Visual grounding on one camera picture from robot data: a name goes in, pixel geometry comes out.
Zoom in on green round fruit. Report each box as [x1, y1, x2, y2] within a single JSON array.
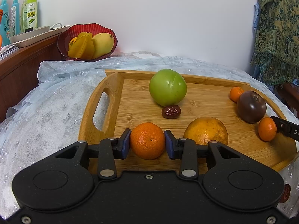
[[149, 69, 187, 106]]

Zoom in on teal spray bottle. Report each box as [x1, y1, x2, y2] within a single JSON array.
[[10, 0, 20, 36], [0, 0, 10, 45]]

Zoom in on large yellow orange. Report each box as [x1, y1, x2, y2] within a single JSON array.
[[183, 117, 229, 146]]

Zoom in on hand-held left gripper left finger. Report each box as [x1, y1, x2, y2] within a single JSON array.
[[55, 128, 132, 181]]

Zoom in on medium orange tangerine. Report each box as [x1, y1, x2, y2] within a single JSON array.
[[130, 122, 166, 160]]

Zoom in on stack of papers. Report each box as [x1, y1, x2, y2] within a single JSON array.
[[0, 44, 19, 59]]

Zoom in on green spray bottle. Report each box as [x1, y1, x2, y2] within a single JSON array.
[[27, 0, 38, 28]]

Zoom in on white plastic tray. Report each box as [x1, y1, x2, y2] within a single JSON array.
[[9, 25, 50, 48]]

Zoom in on wooden serving tray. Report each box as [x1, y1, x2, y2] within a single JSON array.
[[78, 69, 299, 176]]

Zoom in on dark purple round fruit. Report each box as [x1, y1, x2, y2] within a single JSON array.
[[237, 91, 267, 124]]

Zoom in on yellow mango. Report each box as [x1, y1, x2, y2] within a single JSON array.
[[92, 33, 115, 59]]

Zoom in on green patterned shawl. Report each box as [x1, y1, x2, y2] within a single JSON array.
[[250, 0, 299, 86]]

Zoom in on pale clear bottle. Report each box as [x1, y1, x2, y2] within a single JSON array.
[[22, 0, 28, 33]]

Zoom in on brown wooden cabinet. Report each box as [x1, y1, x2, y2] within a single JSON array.
[[0, 33, 63, 122]]

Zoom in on red ribbed bowl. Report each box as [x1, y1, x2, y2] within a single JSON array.
[[57, 23, 118, 62]]

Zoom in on orange container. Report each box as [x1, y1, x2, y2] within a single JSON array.
[[0, 9, 4, 47]]

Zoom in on dried red date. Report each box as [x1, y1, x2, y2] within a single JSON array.
[[162, 105, 181, 120], [280, 184, 291, 203]]

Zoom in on yellow starfruit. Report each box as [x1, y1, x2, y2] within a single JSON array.
[[68, 32, 96, 60]]

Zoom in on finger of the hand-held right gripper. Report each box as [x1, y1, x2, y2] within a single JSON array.
[[270, 115, 291, 136]]

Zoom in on small orange mandarin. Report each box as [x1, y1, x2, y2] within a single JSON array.
[[229, 86, 244, 102], [258, 117, 278, 142]]

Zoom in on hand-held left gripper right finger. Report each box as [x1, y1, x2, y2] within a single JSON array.
[[164, 129, 248, 181]]

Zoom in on dark wooden chair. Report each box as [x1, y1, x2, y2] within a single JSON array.
[[279, 81, 299, 120]]

